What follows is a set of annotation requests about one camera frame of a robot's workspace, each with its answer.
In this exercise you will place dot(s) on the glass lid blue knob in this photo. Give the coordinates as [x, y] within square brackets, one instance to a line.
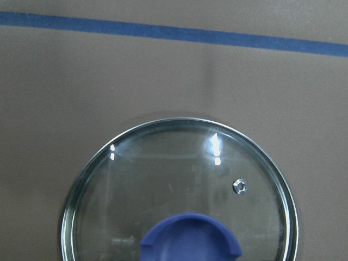
[180, 189]

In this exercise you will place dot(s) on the brown paper table mat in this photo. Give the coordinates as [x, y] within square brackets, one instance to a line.
[65, 94]

